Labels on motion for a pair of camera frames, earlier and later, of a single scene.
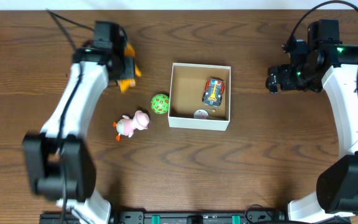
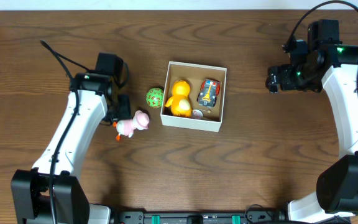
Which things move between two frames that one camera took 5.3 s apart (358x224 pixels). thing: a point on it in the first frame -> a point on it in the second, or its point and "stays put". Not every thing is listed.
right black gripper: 287,84 stays put
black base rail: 141,217 stays put
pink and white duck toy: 126,126 stays put
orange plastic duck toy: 125,84 -> 179,102
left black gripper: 127,70 -> 124,107
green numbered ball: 160,103 -> 155,97
